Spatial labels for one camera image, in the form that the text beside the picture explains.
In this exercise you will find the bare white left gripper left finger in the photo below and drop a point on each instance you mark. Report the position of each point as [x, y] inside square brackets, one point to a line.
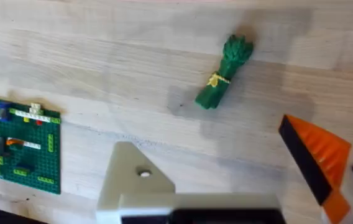
[126, 174]

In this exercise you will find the white orange left gripper right finger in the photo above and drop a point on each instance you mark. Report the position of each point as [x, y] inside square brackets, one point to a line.
[325, 161]

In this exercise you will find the green board with toy blocks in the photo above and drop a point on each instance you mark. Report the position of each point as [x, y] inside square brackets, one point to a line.
[18, 143]

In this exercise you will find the green toy asparagus bundle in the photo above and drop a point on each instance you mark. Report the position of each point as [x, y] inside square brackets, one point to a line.
[223, 74]

